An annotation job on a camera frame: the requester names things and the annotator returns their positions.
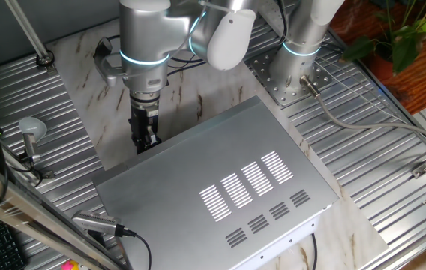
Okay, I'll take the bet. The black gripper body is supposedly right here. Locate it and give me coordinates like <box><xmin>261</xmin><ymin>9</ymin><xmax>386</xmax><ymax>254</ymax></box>
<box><xmin>128</xmin><ymin>105</ymin><xmax>161</xmax><ymax>150</ymax></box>

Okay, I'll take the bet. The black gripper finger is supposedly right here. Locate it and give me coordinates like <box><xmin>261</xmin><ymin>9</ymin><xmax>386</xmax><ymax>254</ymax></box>
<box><xmin>144</xmin><ymin>124</ymin><xmax>162</xmax><ymax>149</ymax></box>
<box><xmin>133</xmin><ymin>139</ymin><xmax>150</xmax><ymax>156</ymax></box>

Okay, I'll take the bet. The silver microwave oven body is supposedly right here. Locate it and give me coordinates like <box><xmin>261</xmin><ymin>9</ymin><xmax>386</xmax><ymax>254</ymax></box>
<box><xmin>91</xmin><ymin>95</ymin><xmax>341</xmax><ymax>270</ymax></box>

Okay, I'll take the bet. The white marble pattern mat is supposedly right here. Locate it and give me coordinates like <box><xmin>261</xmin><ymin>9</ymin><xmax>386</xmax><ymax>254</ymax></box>
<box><xmin>46</xmin><ymin>16</ymin><xmax>390</xmax><ymax>270</ymax></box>

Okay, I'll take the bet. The colourful plastic toy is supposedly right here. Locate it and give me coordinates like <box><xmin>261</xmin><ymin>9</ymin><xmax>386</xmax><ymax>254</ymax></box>
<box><xmin>59</xmin><ymin>258</ymin><xmax>90</xmax><ymax>270</ymax></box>

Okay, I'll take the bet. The slanted aluminium pole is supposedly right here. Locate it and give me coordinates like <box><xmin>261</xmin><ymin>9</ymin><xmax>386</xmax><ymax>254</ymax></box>
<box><xmin>4</xmin><ymin>0</ymin><xmax>57</xmax><ymax>74</ymax></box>

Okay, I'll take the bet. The green potted plant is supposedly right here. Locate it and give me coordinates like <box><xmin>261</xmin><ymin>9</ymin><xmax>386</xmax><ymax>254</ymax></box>
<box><xmin>342</xmin><ymin>0</ymin><xmax>426</xmax><ymax>76</ymax></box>

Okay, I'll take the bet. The reddish brown wooden stand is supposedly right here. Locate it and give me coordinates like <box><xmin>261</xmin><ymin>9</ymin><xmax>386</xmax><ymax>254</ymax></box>
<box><xmin>328</xmin><ymin>0</ymin><xmax>426</xmax><ymax>116</ymax></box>

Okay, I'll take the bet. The wrist camera with silver bracket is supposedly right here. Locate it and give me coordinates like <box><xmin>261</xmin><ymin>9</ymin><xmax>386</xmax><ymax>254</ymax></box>
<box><xmin>92</xmin><ymin>36</ymin><xmax>126</xmax><ymax>88</ymax></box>

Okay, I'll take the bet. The thin black wrist camera cable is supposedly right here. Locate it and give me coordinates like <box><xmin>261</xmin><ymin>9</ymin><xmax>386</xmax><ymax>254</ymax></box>
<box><xmin>166</xmin><ymin>52</ymin><xmax>209</xmax><ymax>76</ymax></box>

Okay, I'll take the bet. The black depth camera cable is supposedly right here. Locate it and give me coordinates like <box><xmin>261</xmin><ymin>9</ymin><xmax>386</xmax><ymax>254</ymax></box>
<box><xmin>115</xmin><ymin>223</ymin><xmax>153</xmax><ymax>270</ymax></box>

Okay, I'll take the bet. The silver ribbed depth camera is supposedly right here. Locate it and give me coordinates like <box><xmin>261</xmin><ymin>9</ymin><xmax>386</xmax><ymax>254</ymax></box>
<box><xmin>71</xmin><ymin>209</ymin><xmax>119</xmax><ymax>238</ymax></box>

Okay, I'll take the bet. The perforated aluminium robot base plate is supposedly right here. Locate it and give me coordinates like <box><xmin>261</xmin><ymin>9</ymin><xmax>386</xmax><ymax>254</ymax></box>
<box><xmin>248</xmin><ymin>46</ymin><xmax>336</xmax><ymax>108</ymax></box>

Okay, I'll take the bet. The aluminium frame beam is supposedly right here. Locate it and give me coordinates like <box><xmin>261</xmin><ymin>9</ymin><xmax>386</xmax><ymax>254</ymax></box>
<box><xmin>0</xmin><ymin>151</ymin><xmax>131</xmax><ymax>270</ymax></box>

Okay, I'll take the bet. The grey cable with metal connector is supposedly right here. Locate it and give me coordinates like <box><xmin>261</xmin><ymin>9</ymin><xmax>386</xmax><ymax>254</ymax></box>
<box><xmin>298</xmin><ymin>73</ymin><xmax>426</xmax><ymax>151</ymax></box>

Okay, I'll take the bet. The black looped cable bundle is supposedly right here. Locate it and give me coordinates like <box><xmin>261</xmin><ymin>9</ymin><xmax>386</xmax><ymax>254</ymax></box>
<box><xmin>277</xmin><ymin>0</ymin><xmax>290</xmax><ymax>44</ymax></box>

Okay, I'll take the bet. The black microwave power cable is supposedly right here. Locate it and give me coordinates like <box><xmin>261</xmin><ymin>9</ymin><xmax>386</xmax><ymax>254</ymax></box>
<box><xmin>310</xmin><ymin>232</ymin><xmax>319</xmax><ymax>270</ymax></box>

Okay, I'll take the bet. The small steel corner bracket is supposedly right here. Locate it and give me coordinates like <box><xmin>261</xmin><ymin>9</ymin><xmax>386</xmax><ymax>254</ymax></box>
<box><xmin>410</xmin><ymin>163</ymin><xmax>426</xmax><ymax>179</ymax></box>

